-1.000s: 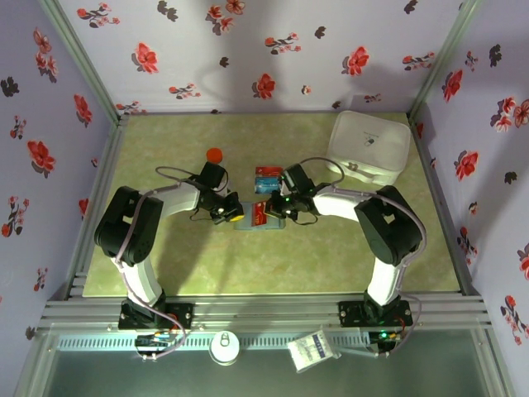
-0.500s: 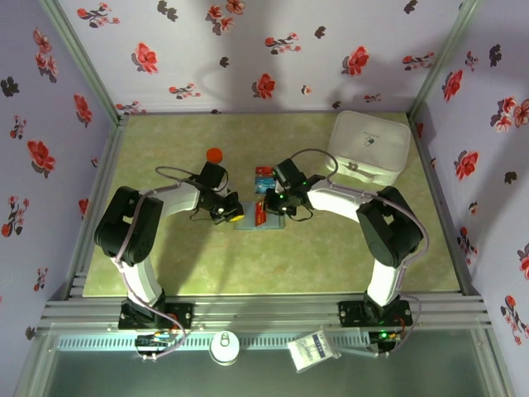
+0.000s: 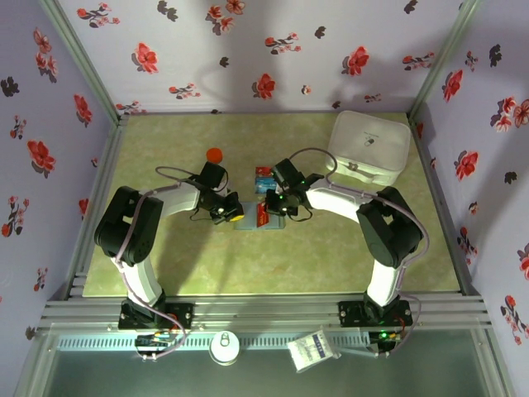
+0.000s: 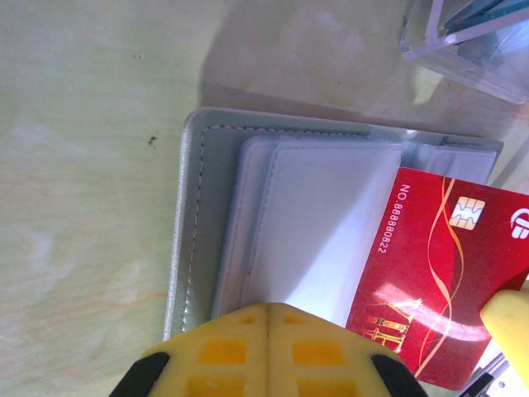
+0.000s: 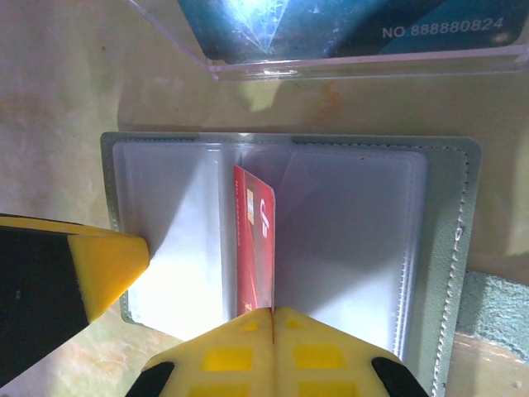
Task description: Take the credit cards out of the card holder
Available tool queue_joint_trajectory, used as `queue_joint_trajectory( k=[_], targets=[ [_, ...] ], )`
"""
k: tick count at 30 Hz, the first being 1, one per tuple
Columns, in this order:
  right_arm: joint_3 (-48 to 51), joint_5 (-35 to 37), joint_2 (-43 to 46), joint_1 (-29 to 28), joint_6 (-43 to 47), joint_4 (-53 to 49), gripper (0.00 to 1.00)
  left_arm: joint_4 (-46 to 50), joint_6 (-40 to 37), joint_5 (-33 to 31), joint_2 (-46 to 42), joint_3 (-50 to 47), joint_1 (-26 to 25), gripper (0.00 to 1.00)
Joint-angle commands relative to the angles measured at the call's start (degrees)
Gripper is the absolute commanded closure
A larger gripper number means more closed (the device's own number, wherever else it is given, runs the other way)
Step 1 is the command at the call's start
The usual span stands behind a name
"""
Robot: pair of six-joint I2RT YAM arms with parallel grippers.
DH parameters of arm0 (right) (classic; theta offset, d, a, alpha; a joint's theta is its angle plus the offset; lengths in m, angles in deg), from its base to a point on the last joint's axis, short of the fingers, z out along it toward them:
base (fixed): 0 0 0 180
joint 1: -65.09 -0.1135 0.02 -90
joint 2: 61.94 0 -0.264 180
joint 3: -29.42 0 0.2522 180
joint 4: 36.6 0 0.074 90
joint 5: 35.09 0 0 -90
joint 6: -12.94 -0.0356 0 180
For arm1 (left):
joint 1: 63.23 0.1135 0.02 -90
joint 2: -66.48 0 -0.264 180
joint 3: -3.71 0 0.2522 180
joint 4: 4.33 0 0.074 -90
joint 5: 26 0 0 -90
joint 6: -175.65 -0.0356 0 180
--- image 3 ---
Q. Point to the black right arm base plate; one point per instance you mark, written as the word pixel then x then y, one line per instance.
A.
pixel 351 314

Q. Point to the clear plastic box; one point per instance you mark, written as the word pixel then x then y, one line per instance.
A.
pixel 248 219

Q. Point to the aluminium corner post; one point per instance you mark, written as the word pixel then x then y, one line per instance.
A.
pixel 442 62
pixel 80 62

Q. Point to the clear acrylic box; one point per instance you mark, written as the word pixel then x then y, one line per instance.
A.
pixel 256 196

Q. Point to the white plastic container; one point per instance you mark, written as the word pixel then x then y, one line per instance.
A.
pixel 368 144

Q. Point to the aluminium side frame rail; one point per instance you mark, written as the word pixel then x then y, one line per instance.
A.
pixel 108 165
pixel 436 186

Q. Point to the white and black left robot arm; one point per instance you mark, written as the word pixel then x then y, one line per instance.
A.
pixel 182 200

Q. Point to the red credit card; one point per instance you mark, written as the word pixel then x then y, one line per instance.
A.
pixel 262 218

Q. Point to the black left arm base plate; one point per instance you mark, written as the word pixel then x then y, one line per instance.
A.
pixel 182 316

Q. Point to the long aluminium frame rail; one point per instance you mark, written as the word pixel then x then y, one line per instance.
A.
pixel 264 310

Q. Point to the silver tin can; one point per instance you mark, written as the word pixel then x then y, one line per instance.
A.
pixel 224 349

